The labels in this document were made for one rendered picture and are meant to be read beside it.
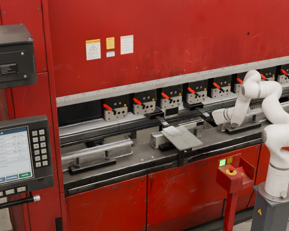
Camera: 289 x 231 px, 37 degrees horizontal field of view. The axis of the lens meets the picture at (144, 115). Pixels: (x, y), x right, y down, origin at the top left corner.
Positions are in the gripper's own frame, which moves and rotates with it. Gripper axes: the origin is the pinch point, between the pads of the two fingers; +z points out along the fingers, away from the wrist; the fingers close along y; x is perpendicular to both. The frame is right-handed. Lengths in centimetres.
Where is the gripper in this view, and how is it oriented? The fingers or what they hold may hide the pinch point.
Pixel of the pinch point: (208, 119)
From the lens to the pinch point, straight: 315.5
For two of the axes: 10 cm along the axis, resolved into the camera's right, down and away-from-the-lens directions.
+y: -4.0, -9.0, -1.6
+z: -7.3, 2.1, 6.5
